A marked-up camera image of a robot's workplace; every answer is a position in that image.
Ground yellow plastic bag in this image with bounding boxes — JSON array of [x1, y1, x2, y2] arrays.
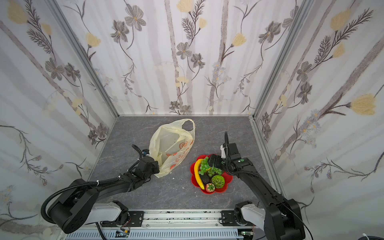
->
[[149, 119, 196, 178]]

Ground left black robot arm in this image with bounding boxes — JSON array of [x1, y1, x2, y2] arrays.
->
[[41, 156, 160, 234]]

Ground green bumpy fake fruit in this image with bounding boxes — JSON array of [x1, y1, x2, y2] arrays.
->
[[211, 175, 226, 189]]

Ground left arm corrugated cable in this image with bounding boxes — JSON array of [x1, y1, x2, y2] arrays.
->
[[40, 176, 121, 224]]

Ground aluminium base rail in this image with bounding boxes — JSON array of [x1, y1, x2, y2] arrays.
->
[[56, 208, 310, 240]]

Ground red flower-shaped plate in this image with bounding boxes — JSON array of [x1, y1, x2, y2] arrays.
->
[[190, 155, 233, 195]]

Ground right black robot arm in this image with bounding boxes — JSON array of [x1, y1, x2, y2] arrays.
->
[[208, 133, 306, 240]]

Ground dark fake avocado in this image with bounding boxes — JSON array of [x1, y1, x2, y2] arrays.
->
[[201, 175, 211, 185]]

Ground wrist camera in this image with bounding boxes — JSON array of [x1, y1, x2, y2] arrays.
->
[[220, 145, 227, 159], [142, 149, 150, 156]]

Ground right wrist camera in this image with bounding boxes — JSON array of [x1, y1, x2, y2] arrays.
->
[[220, 145, 227, 159]]

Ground yellow fake banana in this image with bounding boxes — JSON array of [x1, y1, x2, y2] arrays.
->
[[194, 159, 205, 190]]

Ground green fake grapes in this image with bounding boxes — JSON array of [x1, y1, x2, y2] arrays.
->
[[198, 157, 223, 178]]

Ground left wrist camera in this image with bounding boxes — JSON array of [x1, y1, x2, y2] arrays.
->
[[142, 149, 150, 156]]

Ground white perforated cable duct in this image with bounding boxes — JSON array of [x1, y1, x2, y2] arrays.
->
[[64, 229, 244, 240]]

